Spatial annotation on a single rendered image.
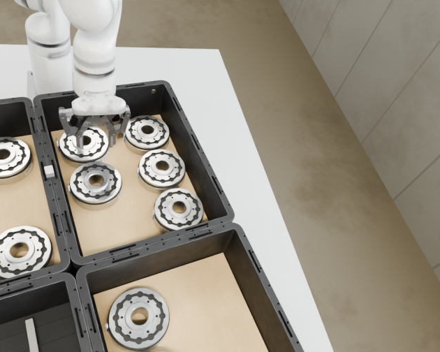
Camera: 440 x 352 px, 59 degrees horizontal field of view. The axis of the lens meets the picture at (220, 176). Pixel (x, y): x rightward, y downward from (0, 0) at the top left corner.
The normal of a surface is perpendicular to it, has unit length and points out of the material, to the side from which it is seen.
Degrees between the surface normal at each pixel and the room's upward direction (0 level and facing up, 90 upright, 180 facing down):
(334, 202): 0
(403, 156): 90
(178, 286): 0
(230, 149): 0
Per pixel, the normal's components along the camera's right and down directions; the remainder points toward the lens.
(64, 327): 0.21, -0.58
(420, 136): -0.95, 0.08
